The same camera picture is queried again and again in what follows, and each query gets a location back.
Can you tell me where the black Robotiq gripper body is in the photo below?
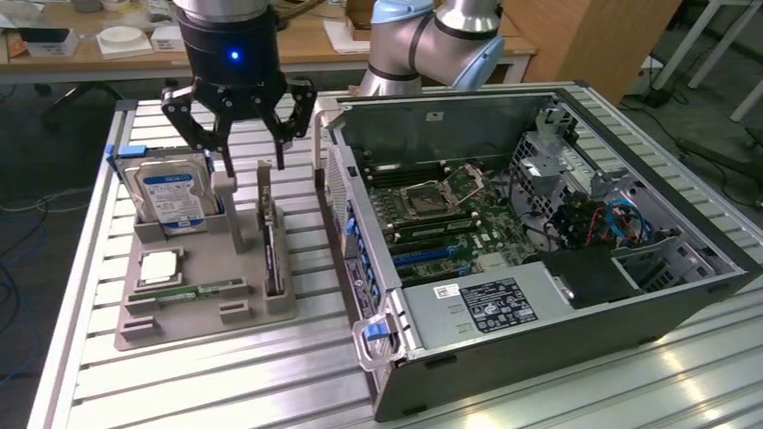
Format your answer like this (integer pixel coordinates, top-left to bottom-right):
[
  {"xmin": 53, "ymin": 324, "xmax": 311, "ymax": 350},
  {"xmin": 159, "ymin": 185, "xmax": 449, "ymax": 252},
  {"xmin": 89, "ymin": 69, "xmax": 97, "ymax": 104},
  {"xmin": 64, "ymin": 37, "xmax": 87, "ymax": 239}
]
[{"xmin": 176, "ymin": 7, "xmax": 287, "ymax": 122}]

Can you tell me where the Nvidia graphics card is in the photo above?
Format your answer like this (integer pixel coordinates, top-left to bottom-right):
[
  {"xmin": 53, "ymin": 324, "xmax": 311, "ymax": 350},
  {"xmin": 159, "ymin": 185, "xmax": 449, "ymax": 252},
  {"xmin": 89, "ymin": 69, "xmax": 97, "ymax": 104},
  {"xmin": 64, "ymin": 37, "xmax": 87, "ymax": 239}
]
[{"xmin": 253, "ymin": 159, "xmax": 288, "ymax": 299}]

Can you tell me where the small white box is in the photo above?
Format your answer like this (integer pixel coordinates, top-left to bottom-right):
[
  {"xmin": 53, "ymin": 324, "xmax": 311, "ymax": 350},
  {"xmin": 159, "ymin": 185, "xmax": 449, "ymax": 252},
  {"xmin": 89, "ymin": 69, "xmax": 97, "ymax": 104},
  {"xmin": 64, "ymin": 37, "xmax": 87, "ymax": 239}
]
[{"xmin": 149, "ymin": 24, "xmax": 185, "ymax": 53}]

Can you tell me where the wooden desk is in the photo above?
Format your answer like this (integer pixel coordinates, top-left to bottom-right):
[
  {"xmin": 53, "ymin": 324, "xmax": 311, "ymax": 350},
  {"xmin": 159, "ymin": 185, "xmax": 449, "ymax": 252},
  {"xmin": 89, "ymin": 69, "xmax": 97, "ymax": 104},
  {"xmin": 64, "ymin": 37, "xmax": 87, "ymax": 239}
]
[{"xmin": 0, "ymin": 0, "xmax": 538, "ymax": 97}]

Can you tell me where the white paper stack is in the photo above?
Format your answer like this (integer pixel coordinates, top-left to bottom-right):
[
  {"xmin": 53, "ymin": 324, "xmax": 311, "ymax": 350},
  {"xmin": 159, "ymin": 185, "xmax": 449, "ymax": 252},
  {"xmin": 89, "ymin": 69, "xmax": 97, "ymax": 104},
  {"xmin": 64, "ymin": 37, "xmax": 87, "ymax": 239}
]
[{"xmin": 323, "ymin": 17, "xmax": 375, "ymax": 55}]

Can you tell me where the white block round top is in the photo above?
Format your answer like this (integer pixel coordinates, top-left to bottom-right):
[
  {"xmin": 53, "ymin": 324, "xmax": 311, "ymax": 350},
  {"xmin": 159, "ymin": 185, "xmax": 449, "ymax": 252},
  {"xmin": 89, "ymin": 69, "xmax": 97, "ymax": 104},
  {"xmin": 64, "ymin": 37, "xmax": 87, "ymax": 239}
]
[{"xmin": 95, "ymin": 25, "xmax": 155, "ymax": 60}]

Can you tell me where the black chair base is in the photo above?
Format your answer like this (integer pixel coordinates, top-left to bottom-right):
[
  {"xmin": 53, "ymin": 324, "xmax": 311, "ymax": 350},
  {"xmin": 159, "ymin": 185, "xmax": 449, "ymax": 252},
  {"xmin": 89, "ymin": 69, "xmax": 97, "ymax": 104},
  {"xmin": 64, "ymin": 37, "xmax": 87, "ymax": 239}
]
[{"xmin": 35, "ymin": 76, "xmax": 181, "ymax": 133}]

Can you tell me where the black RAM slot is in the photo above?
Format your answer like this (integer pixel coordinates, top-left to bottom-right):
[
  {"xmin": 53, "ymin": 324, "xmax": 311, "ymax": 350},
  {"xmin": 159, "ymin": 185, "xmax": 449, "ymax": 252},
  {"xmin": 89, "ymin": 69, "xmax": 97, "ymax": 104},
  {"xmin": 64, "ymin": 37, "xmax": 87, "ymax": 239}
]
[{"xmin": 364, "ymin": 159, "xmax": 447, "ymax": 172}]

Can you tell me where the brown cardboard box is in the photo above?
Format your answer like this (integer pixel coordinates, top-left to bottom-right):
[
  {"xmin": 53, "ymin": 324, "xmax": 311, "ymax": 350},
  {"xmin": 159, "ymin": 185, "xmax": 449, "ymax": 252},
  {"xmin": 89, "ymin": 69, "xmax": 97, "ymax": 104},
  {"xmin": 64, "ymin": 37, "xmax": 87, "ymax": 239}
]
[{"xmin": 344, "ymin": 0, "xmax": 376, "ymax": 28}]

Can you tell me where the white box black lid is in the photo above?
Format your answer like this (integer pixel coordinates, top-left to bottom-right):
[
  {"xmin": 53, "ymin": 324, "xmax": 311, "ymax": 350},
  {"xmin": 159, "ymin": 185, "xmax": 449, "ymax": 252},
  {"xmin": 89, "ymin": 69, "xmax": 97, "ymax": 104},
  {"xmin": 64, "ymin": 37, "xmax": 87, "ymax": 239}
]
[{"xmin": 17, "ymin": 27, "xmax": 80, "ymax": 58}]

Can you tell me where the CPU socket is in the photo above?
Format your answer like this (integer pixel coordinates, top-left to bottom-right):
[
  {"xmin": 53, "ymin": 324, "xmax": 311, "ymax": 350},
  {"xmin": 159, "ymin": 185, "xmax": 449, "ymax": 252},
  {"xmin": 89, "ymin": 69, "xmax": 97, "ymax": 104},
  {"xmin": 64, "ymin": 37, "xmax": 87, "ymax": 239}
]
[{"xmin": 399, "ymin": 178, "xmax": 455, "ymax": 223}]

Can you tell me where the metal socket cover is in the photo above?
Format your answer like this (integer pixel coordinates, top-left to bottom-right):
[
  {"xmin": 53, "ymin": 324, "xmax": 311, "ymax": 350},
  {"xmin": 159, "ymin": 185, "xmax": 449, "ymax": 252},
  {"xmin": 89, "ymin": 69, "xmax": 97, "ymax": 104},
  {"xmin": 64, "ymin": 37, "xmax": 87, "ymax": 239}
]
[{"xmin": 439, "ymin": 161, "xmax": 488, "ymax": 205}]

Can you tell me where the silver CPU chip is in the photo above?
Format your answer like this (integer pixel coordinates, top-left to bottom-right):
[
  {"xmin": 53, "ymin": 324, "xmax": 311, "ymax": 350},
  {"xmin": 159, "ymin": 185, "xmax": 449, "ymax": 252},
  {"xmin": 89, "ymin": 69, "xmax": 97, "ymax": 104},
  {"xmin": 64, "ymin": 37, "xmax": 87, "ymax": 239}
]
[{"xmin": 137, "ymin": 252, "xmax": 180, "ymax": 287}]

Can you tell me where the grey plastic parts rack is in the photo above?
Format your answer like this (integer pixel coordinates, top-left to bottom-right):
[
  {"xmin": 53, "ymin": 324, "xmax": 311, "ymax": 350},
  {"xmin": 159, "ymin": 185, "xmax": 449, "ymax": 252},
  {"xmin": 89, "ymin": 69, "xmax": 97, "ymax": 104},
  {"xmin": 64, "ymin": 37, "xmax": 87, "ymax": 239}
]
[{"xmin": 112, "ymin": 172, "xmax": 299, "ymax": 352}]

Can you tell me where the green motherboard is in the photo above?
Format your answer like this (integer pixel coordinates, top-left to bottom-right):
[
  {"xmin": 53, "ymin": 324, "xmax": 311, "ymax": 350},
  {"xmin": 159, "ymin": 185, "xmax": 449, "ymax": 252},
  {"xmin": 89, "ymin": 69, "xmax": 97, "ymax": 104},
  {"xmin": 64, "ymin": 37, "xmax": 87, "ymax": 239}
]
[{"xmin": 356, "ymin": 147, "xmax": 550, "ymax": 287}]

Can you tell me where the metal drive cage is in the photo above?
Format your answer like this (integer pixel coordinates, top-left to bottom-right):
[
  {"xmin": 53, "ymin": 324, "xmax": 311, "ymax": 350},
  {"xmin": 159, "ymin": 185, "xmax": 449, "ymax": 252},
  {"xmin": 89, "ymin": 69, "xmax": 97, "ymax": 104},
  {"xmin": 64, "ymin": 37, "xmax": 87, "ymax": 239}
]
[{"xmin": 512, "ymin": 100, "xmax": 604, "ymax": 209}]

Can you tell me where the wooden cabinet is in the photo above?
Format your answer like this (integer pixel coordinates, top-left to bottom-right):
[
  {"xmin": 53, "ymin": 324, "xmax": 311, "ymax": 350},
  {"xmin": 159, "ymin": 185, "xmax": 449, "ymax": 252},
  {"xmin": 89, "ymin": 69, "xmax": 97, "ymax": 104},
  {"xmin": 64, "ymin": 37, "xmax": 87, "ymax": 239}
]
[{"xmin": 506, "ymin": 0, "xmax": 684, "ymax": 104}]

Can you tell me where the grey power supply unit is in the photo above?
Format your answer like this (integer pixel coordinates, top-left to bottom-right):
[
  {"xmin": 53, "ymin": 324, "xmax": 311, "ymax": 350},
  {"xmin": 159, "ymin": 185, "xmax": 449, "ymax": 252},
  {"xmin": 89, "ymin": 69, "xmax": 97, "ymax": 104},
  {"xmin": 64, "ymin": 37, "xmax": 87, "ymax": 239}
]
[{"xmin": 399, "ymin": 261, "xmax": 578, "ymax": 352}]

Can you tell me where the black power adapter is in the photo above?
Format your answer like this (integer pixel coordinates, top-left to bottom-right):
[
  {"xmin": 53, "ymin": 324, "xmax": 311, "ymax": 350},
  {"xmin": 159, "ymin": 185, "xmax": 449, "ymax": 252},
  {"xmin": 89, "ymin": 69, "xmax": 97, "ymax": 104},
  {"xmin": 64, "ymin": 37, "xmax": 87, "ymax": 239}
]
[{"xmin": 640, "ymin": 87, "xmax": 672, "ymax": 109}]

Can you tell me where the black plastic shroud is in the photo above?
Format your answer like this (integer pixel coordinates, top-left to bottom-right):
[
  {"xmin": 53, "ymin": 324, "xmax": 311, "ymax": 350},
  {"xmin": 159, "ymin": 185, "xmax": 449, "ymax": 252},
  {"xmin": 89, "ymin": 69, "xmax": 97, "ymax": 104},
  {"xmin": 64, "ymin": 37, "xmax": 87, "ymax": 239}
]
[{"xmin": 544, "ymin": 248, "xmax": 646, "ymax": 312}]

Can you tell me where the grey disk bay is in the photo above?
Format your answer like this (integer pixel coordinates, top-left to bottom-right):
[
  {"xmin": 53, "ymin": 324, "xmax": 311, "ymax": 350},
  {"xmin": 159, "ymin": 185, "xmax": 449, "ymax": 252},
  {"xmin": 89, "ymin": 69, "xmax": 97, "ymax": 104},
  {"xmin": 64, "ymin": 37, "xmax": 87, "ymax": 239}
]
[{"xmin": 611, "ymin": 234, "xmax": 720, "ymax": 299}]

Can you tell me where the open black PC case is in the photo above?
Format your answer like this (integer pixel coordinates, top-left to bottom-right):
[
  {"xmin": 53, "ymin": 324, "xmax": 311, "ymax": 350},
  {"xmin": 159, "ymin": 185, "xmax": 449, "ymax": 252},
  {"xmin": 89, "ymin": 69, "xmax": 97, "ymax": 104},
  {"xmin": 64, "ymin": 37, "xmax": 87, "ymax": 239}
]
[{"xmin": 312, "ymin": 87, "xmax": 763, "ymax": 424}]

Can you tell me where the black floor stand base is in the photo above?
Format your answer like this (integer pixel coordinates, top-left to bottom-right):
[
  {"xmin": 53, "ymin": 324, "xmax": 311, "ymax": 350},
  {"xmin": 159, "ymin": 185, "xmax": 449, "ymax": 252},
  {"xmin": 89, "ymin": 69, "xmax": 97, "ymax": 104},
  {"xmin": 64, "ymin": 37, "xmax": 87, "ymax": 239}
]
[{"xmin": 672, "ymin": 125, "xmax": 763, "ymax": 170}]

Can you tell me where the hard disk with blue bracket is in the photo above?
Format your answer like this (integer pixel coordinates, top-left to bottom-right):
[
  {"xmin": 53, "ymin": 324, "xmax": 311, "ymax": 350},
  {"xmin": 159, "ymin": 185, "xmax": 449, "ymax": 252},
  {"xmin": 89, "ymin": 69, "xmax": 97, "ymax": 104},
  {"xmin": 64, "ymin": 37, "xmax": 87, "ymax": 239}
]
[{"xmin": 105, "ymin": 138, "xmax": 216, "ymax": 236}]

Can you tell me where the blue floor cable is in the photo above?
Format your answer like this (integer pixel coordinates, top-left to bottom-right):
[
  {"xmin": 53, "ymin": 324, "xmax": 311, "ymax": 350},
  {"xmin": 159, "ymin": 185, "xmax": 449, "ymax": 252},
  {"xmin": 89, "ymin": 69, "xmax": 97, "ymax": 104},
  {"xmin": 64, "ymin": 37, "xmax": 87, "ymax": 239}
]
[{"xmin": 0, "ymin": 209, "xmax": 51, "ymax": 386}]

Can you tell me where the thin red wire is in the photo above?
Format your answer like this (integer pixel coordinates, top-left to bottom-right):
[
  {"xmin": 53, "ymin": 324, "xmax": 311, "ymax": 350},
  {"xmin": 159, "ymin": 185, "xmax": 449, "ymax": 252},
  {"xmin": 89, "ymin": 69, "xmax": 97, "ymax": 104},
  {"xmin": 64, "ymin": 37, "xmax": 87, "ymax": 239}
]
[{"xmin": 578, "ymin": 201, "xmax": 599, "ymax": 247}]

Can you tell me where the blue wire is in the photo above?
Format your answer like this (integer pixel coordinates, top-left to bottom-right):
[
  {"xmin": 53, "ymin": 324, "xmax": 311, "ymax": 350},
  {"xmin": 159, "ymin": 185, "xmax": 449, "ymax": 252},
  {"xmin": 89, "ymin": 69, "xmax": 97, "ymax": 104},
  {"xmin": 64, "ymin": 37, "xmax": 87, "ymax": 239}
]
[{"xmin": 600, "ymin": 199, "xmax": 656, "ymax": 247}]

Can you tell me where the white table frame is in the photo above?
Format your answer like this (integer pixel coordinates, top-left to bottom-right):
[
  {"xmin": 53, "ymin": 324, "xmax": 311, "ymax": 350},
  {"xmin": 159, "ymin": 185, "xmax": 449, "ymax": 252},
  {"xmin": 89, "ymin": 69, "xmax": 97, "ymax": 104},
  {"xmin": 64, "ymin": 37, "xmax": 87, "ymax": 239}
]
[{"xmin": 648, "ymin": 0, "xmax": 763, "ymax": 122}]

